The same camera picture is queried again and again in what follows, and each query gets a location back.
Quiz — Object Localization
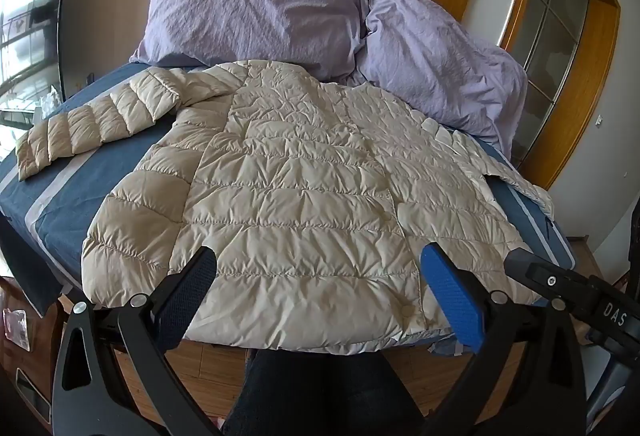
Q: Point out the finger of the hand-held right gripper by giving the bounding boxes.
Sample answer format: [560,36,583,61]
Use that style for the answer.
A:
[504,249,593,313]

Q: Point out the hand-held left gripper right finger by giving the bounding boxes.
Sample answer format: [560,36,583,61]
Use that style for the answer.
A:
[420,242,588,436]

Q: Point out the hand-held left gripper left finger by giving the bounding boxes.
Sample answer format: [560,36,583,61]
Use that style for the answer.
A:
[52,246,221,436]

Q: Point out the cream quilted puffer jacket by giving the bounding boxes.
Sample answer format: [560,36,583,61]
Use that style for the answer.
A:
[16,60,555,357]

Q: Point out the person's dark trouser legs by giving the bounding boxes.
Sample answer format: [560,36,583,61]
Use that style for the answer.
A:
[220,348,437,436]

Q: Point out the blue striped bed sheet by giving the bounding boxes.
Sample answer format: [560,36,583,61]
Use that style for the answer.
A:
[0,61,577,359]

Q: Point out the clear plastic bag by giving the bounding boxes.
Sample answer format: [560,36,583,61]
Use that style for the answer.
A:
[2,309,29,350]

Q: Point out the brown wooden nightstand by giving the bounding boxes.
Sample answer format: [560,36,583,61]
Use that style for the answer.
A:
[0,273,68,436]

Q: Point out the glass panel door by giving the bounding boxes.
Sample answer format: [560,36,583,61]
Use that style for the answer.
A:
[509,0,591,162]

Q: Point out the small lilac pillow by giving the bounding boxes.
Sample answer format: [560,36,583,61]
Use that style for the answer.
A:
[357,0,529,155]

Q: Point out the large lilac pillow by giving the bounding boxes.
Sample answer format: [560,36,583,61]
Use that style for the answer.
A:
[131,0,372,83]

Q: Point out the black framed mirror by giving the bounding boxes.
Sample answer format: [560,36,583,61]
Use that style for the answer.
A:
[0,0,75,127]

